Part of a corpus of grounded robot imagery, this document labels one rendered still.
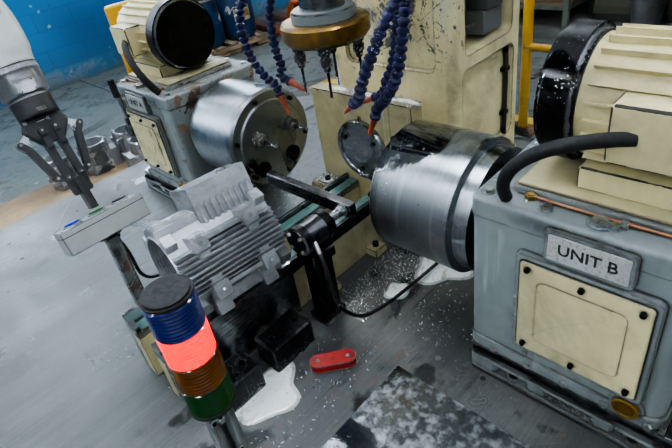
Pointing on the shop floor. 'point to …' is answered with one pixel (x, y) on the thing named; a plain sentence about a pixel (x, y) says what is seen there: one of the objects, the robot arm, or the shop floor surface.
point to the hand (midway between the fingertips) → (85, 192)
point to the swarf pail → (648, 7)
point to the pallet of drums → (222, 11)
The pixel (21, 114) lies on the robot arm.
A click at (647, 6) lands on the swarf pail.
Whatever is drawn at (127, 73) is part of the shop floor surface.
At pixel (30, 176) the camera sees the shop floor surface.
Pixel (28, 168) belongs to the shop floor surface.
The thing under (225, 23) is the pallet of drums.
